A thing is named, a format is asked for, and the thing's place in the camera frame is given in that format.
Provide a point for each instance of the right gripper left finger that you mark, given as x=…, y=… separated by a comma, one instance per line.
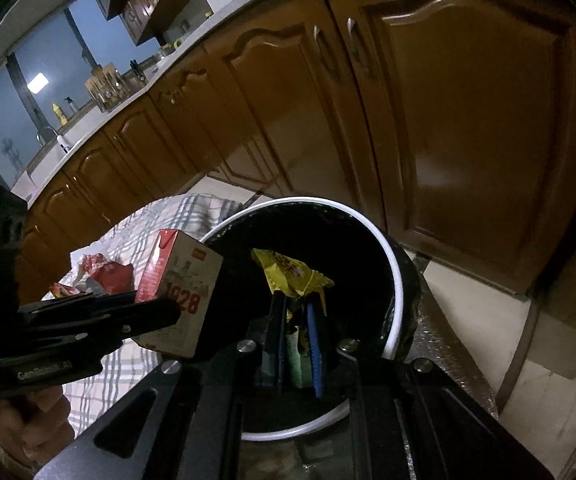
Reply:
x=273, y=355

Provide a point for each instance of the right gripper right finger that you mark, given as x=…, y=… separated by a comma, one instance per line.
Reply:
x=316, y=361

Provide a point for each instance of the yellow snack wrapper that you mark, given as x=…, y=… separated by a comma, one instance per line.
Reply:
x=290, y=276

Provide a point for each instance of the red snack wrapper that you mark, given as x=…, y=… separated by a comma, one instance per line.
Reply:
x=98, y=275

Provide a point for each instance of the red white 1928 carton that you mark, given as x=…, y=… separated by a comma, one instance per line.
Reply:
x=186, y=271

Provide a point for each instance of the white rimmed black trash bin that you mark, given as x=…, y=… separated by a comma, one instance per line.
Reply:
x=369, y=315

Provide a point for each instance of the kitchen window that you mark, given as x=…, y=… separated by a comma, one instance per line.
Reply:
x=49, y=68

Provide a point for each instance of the brown wooden kitchen cabinets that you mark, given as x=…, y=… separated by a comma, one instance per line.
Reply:
x=450, y=123

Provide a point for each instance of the person's left hand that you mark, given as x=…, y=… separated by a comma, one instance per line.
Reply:
x=28, y=444

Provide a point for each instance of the silver foil floor mat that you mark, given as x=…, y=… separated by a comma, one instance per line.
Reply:
x=436, y=340

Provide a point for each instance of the plaid checkered tablecloth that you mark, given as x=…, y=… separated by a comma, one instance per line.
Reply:
x=130, y=242

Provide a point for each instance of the yellow dish soap bottle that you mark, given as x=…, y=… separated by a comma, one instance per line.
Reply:
x=57, y=110

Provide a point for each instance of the wooden knife block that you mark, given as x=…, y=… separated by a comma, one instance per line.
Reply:
x=106, y=87

